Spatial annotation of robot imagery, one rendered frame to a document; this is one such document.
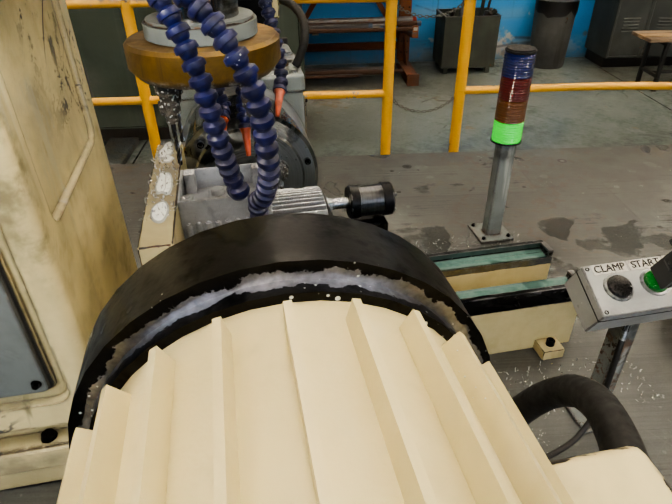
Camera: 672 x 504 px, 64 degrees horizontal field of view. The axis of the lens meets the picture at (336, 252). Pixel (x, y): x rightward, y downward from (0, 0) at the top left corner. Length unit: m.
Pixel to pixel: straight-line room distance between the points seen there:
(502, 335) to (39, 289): 0.70
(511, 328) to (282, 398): 0.82
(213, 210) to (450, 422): 0.59
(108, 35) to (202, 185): 3.21
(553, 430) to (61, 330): 0.69
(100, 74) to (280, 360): 3.93
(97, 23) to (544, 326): 3.47
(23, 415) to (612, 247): 1.16
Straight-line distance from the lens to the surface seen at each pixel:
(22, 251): 0.63
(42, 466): 0.86
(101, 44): 4.01
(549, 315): 0.99
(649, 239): 1.43
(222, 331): 0.17
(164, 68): 0.63
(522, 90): 1.16
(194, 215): 0.73
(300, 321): 0.18
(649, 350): 1.10
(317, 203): 0.77
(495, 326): 0.95
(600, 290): 0.73
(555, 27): 5.78
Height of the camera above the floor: 1.47
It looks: 34 degrees down
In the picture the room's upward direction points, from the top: 1 degrees counter-clockwise
